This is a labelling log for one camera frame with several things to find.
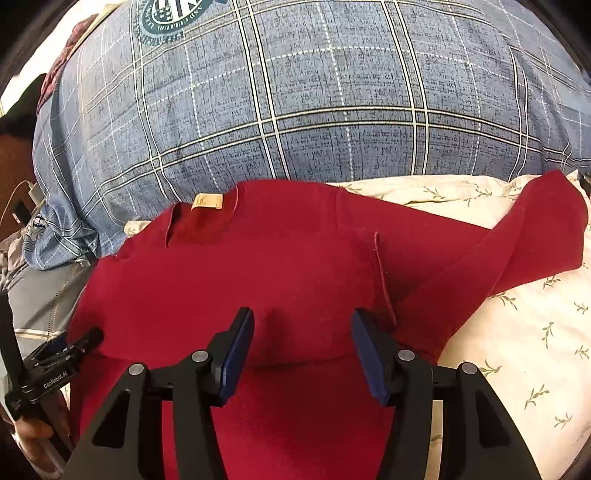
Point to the person's left hand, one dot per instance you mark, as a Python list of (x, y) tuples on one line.
[(32, 434)]

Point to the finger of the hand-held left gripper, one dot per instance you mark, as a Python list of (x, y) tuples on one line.
[(85, 342)]

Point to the cream leaf-print pillow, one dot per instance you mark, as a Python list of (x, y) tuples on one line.
[(531, 346)]

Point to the dark red cloth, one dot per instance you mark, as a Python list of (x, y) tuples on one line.
[(60, 60)]

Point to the blue plaid pillow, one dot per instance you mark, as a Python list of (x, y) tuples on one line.
[(323, 92)]

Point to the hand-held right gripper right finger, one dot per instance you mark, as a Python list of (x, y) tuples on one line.
[(369, 362)]

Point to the red sweater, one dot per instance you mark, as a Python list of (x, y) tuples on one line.
[(277, 258)]

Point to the white charger plug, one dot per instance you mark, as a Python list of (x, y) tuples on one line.
[(35, 193)]

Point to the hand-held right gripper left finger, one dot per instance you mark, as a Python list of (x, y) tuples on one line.
[(238, 357)]

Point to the brown wooden headboard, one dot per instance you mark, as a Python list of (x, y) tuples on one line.
[(16, 175)]

